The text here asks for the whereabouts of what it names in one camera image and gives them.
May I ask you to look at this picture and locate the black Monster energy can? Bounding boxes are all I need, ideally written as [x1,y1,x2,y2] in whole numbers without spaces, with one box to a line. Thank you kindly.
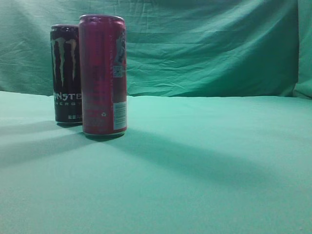
[50,24,82,125]

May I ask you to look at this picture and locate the pink energy drink can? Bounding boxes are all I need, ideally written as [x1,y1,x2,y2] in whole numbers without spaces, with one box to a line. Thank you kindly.
[78,15,127,137]

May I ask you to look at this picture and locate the green backdrop cloth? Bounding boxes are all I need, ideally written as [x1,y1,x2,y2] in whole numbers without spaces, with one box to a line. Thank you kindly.
[0,0,299,97]

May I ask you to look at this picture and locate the green table cloth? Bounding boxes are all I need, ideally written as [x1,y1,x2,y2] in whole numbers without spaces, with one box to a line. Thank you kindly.
[0,92,312,234]

